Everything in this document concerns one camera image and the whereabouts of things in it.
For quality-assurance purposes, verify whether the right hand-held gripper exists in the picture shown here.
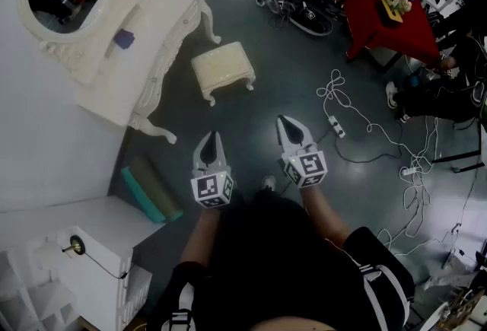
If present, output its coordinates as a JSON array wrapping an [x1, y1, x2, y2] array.
[[275, 115, 329, 189]]

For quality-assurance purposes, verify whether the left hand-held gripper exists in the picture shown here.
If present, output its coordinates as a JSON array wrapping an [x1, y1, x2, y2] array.
[[189, 131, 235, 209]]

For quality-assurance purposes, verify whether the cream upholstered stool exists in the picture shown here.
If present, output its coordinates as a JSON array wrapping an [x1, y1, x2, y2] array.
[[190, 41, 256, 107]]

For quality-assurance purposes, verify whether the white ornate dressing table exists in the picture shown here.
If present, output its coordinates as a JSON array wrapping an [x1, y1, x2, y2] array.
[[17, 0, 222, 145]]

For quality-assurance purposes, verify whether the person's right forearm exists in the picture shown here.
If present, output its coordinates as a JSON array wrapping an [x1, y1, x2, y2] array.
[[302, 184, 353, 247]]

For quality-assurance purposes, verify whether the person's left forearm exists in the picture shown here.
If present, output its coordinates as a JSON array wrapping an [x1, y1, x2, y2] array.
[[180, 205, 222, 270]]

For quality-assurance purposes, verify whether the olive rolled mat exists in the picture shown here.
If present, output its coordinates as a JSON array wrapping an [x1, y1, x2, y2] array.
[[129, 156, 184, 222]]

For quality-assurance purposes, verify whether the person's black clothing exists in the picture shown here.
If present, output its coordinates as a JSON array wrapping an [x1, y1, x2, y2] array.
[[146, 188, 415, 331]]

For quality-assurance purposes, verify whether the white cabinet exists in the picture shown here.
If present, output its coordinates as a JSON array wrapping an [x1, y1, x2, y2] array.
[[0, 195, 167, 331]]

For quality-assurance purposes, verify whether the red cloth covered table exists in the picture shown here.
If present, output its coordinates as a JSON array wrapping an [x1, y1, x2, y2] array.
[[334, 0, 442, 70]]

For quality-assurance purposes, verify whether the small blue object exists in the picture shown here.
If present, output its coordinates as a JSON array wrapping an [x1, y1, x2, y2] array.
[[113, 28, 135, 50]]

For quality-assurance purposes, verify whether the small brass black device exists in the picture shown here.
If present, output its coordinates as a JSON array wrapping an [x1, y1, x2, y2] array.
[[62, 234, 87, 256]]

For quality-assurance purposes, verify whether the black power cable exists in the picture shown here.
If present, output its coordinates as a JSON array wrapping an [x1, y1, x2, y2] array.
[[314, 127, 404, 165]]

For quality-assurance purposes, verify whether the tangled white cable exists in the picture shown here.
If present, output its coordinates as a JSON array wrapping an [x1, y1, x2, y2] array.
[[316, 68, 438, 258]]

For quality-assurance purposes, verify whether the thin black device cable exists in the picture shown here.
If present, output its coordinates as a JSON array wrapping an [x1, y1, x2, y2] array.
[[82, 250, 129, 280]]

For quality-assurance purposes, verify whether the black metal frame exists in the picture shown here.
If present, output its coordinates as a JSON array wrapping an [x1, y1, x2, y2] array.
[[433, 116, 487, 174]]

